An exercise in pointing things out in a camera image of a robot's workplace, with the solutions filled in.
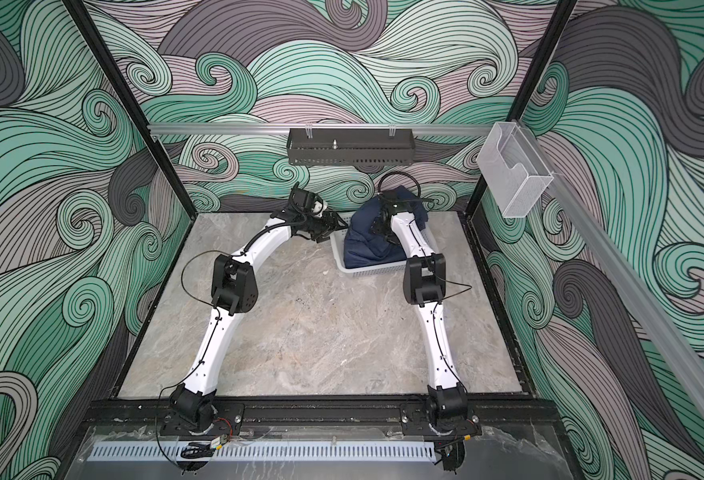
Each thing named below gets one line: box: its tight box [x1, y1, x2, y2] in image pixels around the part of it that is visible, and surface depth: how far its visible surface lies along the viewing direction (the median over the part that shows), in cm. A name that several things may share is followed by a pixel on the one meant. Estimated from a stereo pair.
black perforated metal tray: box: [286, 128, 416, 167], surface depth 97 cm
